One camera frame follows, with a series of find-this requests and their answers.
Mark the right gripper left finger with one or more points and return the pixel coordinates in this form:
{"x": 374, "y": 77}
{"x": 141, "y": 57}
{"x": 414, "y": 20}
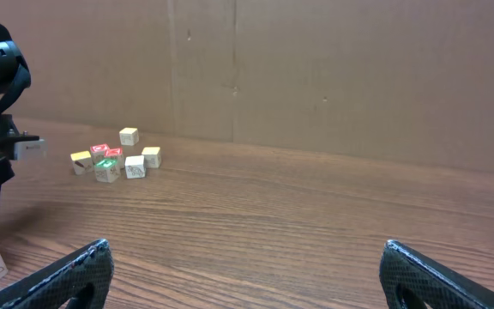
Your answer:
{"x": 81, "y": 280}

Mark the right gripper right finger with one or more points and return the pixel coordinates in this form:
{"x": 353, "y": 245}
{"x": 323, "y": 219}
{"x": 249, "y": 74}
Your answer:
{"x": 412, "y": 280}

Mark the green F block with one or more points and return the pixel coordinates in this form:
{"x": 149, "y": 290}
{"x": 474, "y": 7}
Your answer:
{"x": 107, "y": 170}

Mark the plain white wooden block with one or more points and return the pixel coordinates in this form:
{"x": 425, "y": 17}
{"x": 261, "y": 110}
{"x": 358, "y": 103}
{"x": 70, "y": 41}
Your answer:
{"x": 135, "y": 167}

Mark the yellow block left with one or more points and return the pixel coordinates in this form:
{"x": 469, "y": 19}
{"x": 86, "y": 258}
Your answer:
{"x": 82, "y": 162}

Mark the red O block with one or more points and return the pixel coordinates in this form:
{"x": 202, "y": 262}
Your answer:
{"x": 98, "y": 152}

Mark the red M block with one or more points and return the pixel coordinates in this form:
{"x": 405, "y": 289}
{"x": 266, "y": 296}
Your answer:
{"x": 116, "y": 154}

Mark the far yellow wooden block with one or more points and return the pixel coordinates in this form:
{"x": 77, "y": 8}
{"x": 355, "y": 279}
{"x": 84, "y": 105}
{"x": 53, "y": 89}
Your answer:
{"x": 129, "y": 136}

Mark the yellow block right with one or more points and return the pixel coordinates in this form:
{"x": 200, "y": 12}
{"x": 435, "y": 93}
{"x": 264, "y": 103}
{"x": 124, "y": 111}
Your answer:
{"x": 152, "y": 157}

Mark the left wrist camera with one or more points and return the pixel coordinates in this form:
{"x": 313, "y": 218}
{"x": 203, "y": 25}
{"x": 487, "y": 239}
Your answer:
{"x": 30, "y": 150}

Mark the cardboard wall panel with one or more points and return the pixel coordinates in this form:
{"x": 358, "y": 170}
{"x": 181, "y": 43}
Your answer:
{"x": 401, "y": 80}

